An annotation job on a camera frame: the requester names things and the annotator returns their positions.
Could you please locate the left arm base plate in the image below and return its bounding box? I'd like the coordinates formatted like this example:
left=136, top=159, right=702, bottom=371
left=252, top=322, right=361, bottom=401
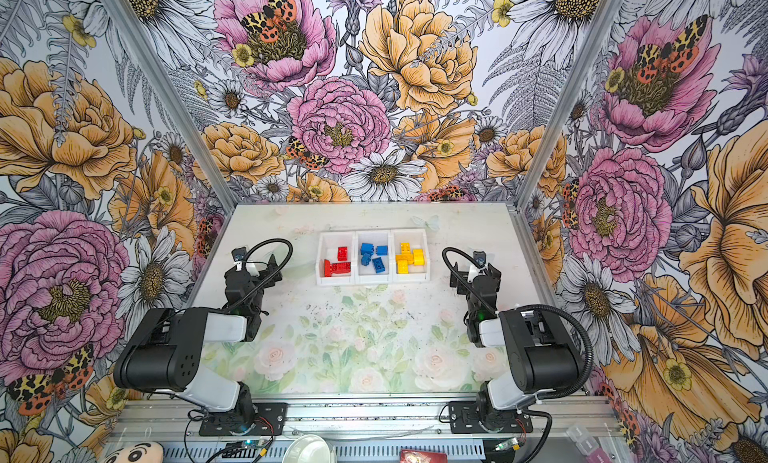
left=199, top=402, right=288, bottom=437

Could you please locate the blue lego long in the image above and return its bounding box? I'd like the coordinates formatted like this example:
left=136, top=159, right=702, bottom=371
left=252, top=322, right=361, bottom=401
left=372, top=257, right=387, bottom=274

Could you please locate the red lego small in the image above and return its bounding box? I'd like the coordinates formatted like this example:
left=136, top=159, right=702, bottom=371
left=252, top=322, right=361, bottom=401
left=337, top=247, right=349, bottom=262

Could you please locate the red packet at bottom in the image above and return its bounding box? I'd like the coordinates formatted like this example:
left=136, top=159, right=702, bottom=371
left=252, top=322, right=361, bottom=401
left=399, top=449, right=448, bottom=463

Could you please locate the green circuit board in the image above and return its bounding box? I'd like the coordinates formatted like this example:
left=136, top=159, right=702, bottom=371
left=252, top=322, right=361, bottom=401
left=224, top=439, right=272, bottom=457
left=494, top=437, right=521, bottom=452

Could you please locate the clear plastic bottle pink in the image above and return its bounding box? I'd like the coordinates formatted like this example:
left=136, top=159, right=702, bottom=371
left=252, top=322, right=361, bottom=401
left=566, top=424, right=612, bottom=463

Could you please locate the red lego long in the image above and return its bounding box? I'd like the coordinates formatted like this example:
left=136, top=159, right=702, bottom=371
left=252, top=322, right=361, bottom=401
left=330, top=262, right=351, bottom=276

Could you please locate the yellow lego long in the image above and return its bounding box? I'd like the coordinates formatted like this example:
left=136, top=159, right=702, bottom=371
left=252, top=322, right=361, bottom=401
left=397, top=243, right=413, bottom=262

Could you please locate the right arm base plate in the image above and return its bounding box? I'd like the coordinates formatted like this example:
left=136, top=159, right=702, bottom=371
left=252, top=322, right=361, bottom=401
left=447, top=400, right=533, bottom=434

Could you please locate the white round cup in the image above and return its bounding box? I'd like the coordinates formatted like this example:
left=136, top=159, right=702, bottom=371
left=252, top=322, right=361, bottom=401
left=282, top=435, right=337, bottom=463

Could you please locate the green circuit board right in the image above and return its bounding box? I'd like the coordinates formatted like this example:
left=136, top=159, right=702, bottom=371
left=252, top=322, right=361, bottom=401
left=494, top=437, right=521, bottom=452

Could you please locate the green circuit board left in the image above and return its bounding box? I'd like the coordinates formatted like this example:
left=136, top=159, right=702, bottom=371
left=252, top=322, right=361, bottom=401
left=224, top=439, right=272, bottom=457

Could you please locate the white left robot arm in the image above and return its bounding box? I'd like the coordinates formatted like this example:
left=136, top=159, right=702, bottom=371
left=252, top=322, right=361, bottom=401
left=113, top=238, right=293, bottom=435

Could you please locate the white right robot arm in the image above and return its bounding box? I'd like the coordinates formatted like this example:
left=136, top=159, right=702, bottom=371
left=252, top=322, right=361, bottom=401
left=441, top=247, right=595, bottom=433

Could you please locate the white three-compartment tray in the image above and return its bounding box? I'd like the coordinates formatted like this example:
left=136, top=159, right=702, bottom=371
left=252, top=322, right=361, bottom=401
left=315, top=228, right=431, bottom=286

